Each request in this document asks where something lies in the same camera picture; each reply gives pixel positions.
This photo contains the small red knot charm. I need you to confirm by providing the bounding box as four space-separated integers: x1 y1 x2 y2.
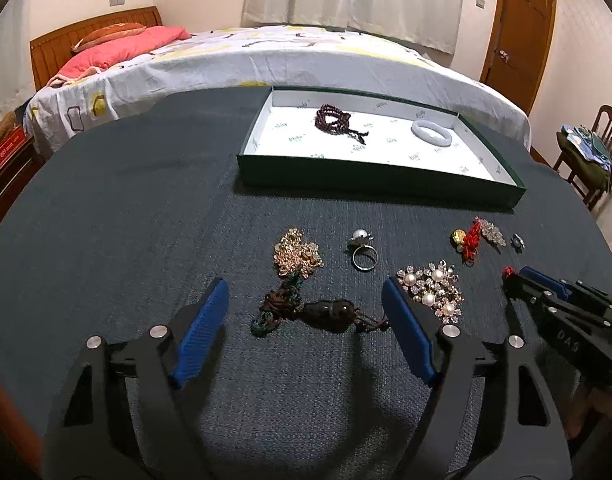
502 266 515 280

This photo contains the large pearl flower brooch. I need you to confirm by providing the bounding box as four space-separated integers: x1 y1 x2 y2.
396 260 465 324

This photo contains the silver crystal leaf brooch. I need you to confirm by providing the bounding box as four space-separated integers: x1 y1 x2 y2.
475 217 506 249

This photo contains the dark bead cord pendant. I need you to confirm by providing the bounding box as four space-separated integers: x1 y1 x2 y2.
251 271 389 337

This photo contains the red cord gold charm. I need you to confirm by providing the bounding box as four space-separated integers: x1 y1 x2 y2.
450 218 481 266

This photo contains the silver pearl ring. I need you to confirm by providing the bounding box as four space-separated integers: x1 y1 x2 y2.
347 228 380 273

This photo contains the gold rhinestone flower brooch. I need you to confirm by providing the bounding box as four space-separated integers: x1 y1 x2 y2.
273 228 323 280

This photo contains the green jewelry tray box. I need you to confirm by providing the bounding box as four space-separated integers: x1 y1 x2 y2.
237 87 526 210

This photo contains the small silver crystal earring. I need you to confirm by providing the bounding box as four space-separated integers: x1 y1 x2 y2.
511 233 525 252

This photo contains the clothes pile on chair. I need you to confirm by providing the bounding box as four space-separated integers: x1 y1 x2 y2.
555 125 612 192

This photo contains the wooden chair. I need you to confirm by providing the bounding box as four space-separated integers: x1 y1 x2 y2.
554 104 612 210

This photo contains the white jade bangle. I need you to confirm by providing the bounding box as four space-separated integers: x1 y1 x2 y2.
411 119 452 148

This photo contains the wooden nightstand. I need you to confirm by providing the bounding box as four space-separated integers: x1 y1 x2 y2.
0 138 44 223

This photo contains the brown wooden door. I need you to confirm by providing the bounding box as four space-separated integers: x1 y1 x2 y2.
480 0 556 113

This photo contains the red gift box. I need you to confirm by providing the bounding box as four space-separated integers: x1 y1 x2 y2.
0 125 27 167

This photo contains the pink pillow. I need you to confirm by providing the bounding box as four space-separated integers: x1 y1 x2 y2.
46 26 191 88

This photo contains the bed with patterned sheet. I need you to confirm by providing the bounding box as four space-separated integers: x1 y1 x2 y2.
23 25 531 156

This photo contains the orange brown pillow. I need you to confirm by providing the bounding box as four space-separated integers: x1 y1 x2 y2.
72 22 146 53

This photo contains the wooden headboard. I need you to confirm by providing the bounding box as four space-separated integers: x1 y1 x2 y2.
29 5 164 92

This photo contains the dark red bead bracelet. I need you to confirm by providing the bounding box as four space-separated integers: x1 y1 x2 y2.
314 103 370 146

